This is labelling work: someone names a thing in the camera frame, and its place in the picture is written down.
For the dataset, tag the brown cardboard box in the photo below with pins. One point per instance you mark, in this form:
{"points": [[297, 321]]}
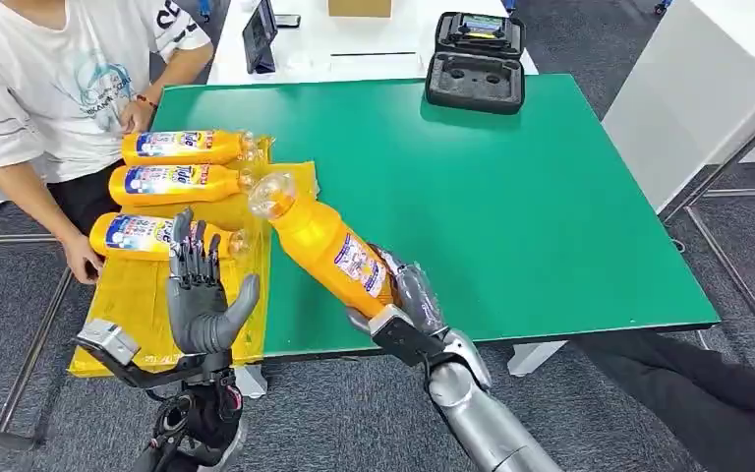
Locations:
{"points": [[358, 7]]}

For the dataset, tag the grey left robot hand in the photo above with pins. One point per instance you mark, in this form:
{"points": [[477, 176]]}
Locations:
{"points": [[198, 319]]}

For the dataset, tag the orange drink bottle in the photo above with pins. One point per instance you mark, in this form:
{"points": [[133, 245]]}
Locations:
{"points": [[110, 247], [312, 241], [228, 148], [221, 185]]}

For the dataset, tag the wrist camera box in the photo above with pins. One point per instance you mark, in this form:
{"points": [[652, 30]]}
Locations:
{"points": [[107, 340], [403, 339]]}

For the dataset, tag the green table mat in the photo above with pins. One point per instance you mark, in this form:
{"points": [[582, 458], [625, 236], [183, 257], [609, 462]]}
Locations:
{"points": [[534, 208]]}

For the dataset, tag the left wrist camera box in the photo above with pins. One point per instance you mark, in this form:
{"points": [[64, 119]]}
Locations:
{"points": [[107, 340]]}

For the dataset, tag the open black foam case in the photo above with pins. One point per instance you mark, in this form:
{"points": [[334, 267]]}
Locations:
{"points": [[475, 85]]}

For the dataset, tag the black tablet on stand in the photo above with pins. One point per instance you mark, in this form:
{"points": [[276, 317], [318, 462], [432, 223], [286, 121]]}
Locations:
{"points": [[259, 38]]}

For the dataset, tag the seated person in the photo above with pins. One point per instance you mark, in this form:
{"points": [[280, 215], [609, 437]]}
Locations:
{"points": [[45, 85]]}

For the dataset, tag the yellow plastic sheet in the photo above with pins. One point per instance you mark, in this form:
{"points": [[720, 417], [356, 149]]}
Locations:
{"points": [[136, 306]]}

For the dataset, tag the white table foot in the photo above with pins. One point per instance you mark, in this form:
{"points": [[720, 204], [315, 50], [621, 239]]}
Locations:
{"points": [[530, 358], [252, 383]]}

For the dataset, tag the steel partition frame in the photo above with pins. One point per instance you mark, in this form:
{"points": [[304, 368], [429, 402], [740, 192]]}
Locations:
{"points": [[742, 193]]}

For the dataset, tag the blue chair caster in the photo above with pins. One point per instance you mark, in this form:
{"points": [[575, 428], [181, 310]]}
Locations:
{"points": [[661, 6], [506, 5], [203, 8]]}

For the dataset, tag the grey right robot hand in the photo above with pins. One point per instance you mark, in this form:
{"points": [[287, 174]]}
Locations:
{"points": [[420, 296]]}

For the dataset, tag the white table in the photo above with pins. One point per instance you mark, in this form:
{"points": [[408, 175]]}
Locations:
{"points": [[364, 39]]}

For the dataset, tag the white partition panel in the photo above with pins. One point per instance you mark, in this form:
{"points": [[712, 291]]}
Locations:
{"points": [[683, 98]]}

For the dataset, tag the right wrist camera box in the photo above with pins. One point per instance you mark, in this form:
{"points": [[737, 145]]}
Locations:
{"points": [[403, 339]]}

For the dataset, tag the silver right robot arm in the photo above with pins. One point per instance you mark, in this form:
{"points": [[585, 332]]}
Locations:
{"points": [[482, 423]]}

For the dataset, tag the person in dark trousers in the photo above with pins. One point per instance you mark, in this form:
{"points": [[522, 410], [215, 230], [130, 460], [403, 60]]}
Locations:
{"points": [[690, 391]]}

